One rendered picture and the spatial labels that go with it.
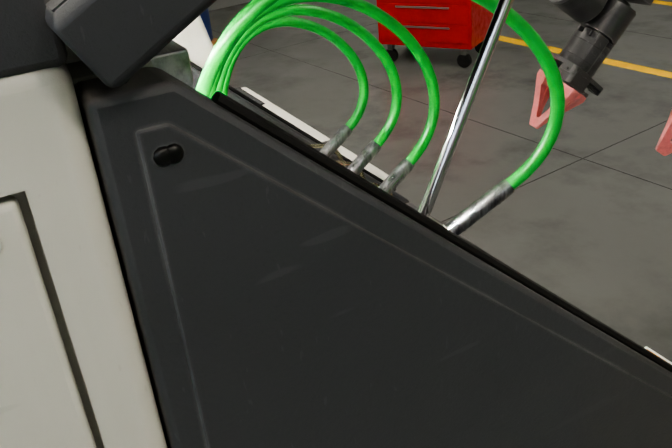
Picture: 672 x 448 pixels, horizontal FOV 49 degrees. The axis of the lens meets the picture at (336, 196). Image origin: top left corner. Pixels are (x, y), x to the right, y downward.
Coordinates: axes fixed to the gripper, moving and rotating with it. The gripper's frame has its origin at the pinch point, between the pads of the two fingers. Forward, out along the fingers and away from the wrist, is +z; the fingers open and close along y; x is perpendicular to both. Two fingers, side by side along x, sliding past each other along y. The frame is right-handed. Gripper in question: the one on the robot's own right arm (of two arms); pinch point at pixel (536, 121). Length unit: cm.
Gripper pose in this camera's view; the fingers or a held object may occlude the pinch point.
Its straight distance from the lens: 111.2
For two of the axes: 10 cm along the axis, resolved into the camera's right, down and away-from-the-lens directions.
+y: -6.3, -2.1, -7.4
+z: -5.3, 8.2, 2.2
